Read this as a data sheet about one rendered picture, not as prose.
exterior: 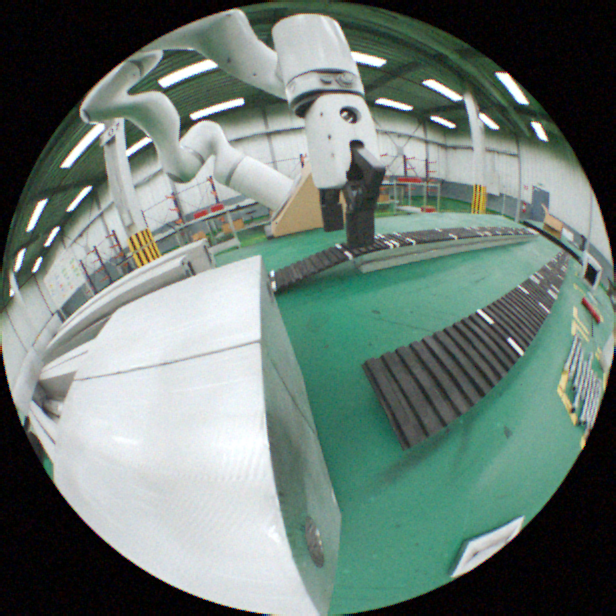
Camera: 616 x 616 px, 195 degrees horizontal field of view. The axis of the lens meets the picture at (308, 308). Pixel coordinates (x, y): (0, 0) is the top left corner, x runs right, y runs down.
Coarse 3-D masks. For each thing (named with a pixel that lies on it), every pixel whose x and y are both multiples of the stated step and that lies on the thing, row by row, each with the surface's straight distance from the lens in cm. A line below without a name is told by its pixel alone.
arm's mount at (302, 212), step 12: (312, 180) 51; (300, 192) 50; (312, 192) 51; (288, 204) 52; (300, 204) 50; (312, 204) 51; (288, 216) 50; (300, 216) 51; (312, 216) 51; (276, 228) 51; (288, 228) 51; (300, 228) 51; (312, 228) 52
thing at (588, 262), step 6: (588, 258) 84; (582, 264) 88; (588, 264) 87; (594, 264) 84; (582, 270) 84; (588, 270) 86; (594, 270) 87; (600, 270) 85; (582, 276) 84; (588, 276) 87; (594, 276) 87; (582, 282) 85; (588, 282) 86; (594, 282) 87; (588, 288) 85; (594, 288) 85; (594, 294) 86
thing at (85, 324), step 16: (176, 256) 28; (192, 256) 27; (208, 256) 28; (144, 272) 32; (160, 272) 21; (176, 272) 20; (192, 272) 22; (112, 288) 38; (128, 288) 24; (144, 288) 23; (160, 288) 23; (96, 304) 32; (112, 304) 28; (80, 320) 37; (96, 320) 35; (64, 336) 48; (80, 336) 41; (96, 336) 36; (48, 352) 69; (64, 352) 55
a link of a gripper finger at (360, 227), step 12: (360, 192) 17; (360, 204) 17; (372, 204) 18; (348, 216) 19; (360, 216) 18; (372, 216) 20; (348, 228) 19; (360, 228) 19; (372, 228) 20; (348, 240) 19; (360, 240) 19; (372, 240) 21
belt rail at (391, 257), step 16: (464, 240) 39; (480, 240) 45; (496, 240) 55; (512, 240) 66; (528, 240) 87; (368, 256) 24; (384, 256) 26; (400, 256) 28; (416, 256) 30; (432, 256) 33
